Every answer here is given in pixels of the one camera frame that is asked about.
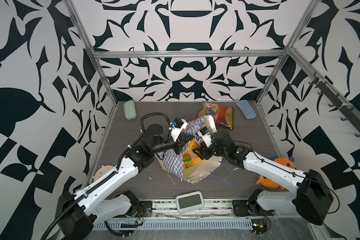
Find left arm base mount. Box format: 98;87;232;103
109;190;153;218

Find gold fruit gummy bag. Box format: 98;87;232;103
198;102;235;130

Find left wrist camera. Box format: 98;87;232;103
171;118;188;142

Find white slotted cable duct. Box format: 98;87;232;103
108;219;253;231

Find aluminium cage frame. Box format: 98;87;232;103
62;0;360;240

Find yellow snack bag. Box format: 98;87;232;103
183;140;202;169

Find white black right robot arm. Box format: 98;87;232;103
193;128;337;226

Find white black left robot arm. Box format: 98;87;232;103
50;119;193;240

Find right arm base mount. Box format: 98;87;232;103
232;189;274;217

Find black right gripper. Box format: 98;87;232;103
192;139;229;160

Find checkered paper bag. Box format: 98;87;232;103
156;116;223;184

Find black corrugated cable hose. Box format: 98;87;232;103
40;112;172;240

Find black wall hook rail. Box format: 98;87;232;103
309;72;360;138

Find white digital timer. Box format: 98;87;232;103
175;191;205;214

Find light blue case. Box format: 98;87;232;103
237;100;257;120

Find orange shark plush toy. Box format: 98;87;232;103
255;156;296;190

